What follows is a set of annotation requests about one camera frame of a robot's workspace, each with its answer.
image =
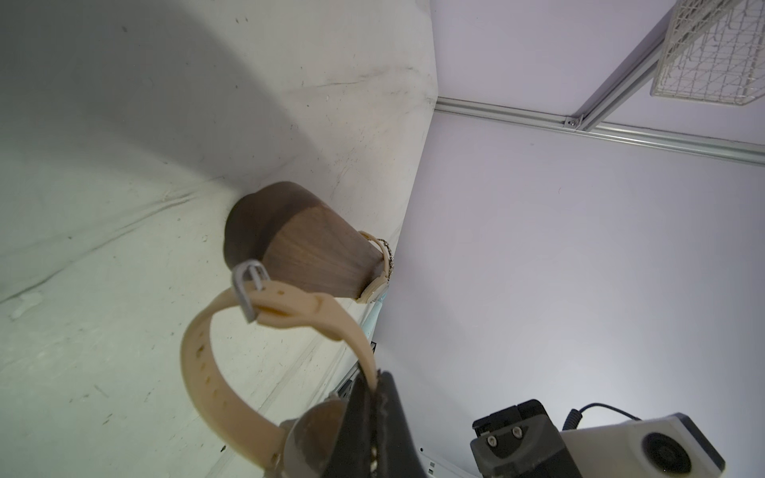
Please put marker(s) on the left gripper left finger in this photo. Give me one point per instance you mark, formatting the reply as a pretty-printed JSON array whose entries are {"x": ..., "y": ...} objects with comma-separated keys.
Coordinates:
[{"x": 354, "y": 452}]

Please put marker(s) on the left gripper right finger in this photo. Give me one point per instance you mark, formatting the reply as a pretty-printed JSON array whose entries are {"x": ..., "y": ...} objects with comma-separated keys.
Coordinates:
[{"x": 397, "y": 456}]

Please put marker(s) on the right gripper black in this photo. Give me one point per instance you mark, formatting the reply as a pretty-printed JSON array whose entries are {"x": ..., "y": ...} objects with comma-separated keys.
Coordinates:
[{"x": 521, "y": 441}]

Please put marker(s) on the cream strap wrist watch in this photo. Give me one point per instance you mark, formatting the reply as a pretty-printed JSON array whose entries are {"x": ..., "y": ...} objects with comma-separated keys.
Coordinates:
[{"x": 379, "y": 284}]

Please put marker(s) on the wooden watch stand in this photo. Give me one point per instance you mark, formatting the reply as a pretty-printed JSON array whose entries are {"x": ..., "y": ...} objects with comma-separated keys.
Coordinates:
[{"x": 300, "y": 241}]

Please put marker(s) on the white wire wall basket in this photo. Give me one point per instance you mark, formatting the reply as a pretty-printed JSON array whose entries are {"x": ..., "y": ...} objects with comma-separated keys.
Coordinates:
[{"x": 713, "y": 53}]

